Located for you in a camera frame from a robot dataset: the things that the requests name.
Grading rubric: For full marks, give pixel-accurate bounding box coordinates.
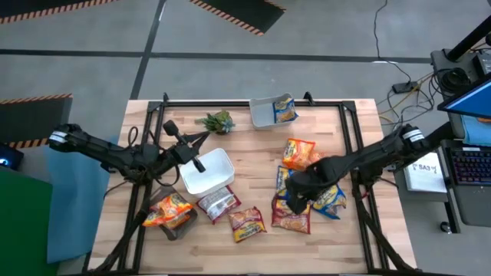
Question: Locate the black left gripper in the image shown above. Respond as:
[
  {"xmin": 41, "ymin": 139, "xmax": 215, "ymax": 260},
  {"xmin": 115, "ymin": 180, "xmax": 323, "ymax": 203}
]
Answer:
[{"xmin": 163, "ymin": 120, "xmax": 211, "ymax": 173}]

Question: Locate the blue Maruchan noodle packet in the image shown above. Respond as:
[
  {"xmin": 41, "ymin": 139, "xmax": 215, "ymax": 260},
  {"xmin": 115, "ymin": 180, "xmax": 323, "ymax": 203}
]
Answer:
[
  {"xmin": 276, "ymin": 165, "xmax": 295, "ymax": 200},
  {"xmin": 312, "ymin": 183, "xmax": 348, "ymax": 220},
  {"xmin": 272, "ymin": 97, "xmax": 299, "ymax": 124}
]

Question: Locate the red Maruchan noodle packet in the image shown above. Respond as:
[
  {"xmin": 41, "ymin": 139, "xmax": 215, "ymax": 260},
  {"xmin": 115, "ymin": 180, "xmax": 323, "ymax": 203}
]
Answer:
[
  {"xmin": 228, "ymin": 206, "xmax": 268, "ymax": 244},
  {"xmin": 196, "ymin": 186, "xmax": 242, "ymax": 225},
  {"xmin": 271, "ymin": 195, "xmax": 311, "ymax": 235}
]

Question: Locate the small green succulent plant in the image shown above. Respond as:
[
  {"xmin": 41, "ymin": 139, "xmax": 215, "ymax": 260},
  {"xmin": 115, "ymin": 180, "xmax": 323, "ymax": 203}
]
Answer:
[{"xmin": 194, "ymin": 110, "xmax": 236, "ymax": 136}]

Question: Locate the white plastic bin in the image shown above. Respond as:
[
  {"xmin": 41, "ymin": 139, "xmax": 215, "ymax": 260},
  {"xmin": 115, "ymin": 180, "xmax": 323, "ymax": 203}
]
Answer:
[{"xmin": 179, "ymin": 148, "xmax": 236, "ymax": 199}]

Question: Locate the grey plastic bin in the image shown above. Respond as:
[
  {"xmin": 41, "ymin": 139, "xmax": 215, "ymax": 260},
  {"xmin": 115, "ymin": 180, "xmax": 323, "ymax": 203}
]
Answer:
[{"xmin": 249, "ymin": 93, "xmax": 296, "ymax": 130}]

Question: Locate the white paper sheet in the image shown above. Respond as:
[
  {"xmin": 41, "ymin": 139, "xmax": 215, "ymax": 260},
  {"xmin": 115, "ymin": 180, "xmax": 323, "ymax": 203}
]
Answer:
[{"xmin": 403, "ymin": 152, "xmax": 448, "ymax": 194}]

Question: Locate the black hazard-striped floor mat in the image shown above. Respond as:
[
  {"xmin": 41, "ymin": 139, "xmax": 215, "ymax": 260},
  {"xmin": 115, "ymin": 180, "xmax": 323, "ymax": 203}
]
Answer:
[
  {"xmin": 0, "ymin": 0, "xmax": 120, "ymax": 25},
  {"xmin": 0, "ymin": 94, "xmax": 74, "ymax": 150},
  {"xmin": 187, "ymin": 0, "xmax": 287, "ymax": 38}
]

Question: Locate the blue cloth sheet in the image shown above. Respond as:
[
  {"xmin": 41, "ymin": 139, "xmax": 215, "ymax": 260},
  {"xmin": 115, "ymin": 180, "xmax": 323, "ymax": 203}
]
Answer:
[{"xmin": 44, "ymin": 136, "xmax": 120, "ymax": 265}]

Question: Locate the black floor power adapter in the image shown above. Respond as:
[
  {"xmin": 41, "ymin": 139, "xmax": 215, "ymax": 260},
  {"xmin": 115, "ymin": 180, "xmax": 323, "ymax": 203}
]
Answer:
[{"xmin": 391, "ymin": 80, "xmax": 419, "ymax": 94}]

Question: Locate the black diagonal stand leg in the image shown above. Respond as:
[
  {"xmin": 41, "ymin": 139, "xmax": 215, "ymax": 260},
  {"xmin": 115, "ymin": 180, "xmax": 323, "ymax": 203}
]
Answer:
[{"xmin": 423, "ymin": 121, "xmax": 456, "ymax": 149}]

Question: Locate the backlit black keyboard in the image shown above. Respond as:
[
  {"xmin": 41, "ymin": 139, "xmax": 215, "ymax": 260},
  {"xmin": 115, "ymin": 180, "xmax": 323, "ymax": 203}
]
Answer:
[{"xmin": 449, "ymin": 147, "xmax": 491, "ymax": 187}]

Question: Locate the grey laptop base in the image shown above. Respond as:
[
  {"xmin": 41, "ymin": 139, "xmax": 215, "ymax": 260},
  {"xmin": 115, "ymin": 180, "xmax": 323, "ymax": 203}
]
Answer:
[{"xmin": 440, "ymin": 138, "xmax": 491, "ymax": 228}]

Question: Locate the light blue cloth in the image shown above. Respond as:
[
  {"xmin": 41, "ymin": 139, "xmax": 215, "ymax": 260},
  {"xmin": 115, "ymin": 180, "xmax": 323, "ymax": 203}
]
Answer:
[{"xmin": 460, "ymin": 114, "xmax": 491, "ymax": 147}]

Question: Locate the grey equipment box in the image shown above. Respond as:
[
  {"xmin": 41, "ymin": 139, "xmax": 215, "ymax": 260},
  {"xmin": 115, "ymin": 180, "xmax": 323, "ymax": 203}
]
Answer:
[{"xmin": 430, "ymin": 48, "xmax": 491, "ymax": 100}]

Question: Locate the black device with blue light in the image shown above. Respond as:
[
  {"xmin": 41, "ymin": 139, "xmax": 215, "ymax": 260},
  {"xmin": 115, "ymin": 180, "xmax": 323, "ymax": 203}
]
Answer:
[{"xmin": 0, "ymin": 143, "xmax": 25, "ymax": 172}]

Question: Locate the computer monitor with blue screen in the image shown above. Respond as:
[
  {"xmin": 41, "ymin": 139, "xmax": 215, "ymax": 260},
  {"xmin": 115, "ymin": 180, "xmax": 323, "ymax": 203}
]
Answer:
[{"xmin": 437, "ymin": 74, "xmax": 491, "ymax": 120}]

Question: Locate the green floor mat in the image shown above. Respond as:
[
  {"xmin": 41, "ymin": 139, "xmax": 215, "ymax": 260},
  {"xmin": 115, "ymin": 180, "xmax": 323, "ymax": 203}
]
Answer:
[{"xmin": 0, "ymin": 168, "xmax": 58, "ymax": 276}]

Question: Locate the black power brick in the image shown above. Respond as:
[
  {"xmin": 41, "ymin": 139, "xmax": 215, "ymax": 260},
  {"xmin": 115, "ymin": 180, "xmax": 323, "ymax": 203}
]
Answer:
[{"xmin": 473, "ymin": 51, "xmax": 491, "ymax": 76}]

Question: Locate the black stand pole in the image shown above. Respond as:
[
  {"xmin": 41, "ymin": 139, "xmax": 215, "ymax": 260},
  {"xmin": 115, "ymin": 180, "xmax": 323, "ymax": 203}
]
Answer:
[{"xmin": 447, "ymin": 15, "xmax": 491, "ymax": 62}]

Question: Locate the black floor cable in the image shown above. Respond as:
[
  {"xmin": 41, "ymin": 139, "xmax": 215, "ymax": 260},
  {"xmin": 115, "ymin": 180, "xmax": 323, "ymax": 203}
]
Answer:
[{"xmin": 374, "ymin": 0, "xmax": 414, "ymax": 84}]

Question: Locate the coiled black cable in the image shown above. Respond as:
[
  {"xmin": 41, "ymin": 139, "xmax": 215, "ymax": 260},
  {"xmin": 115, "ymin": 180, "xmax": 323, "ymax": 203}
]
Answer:
[{"xmin": 437, "ymin": 67, "xmax": 473, "ymax": 95}]

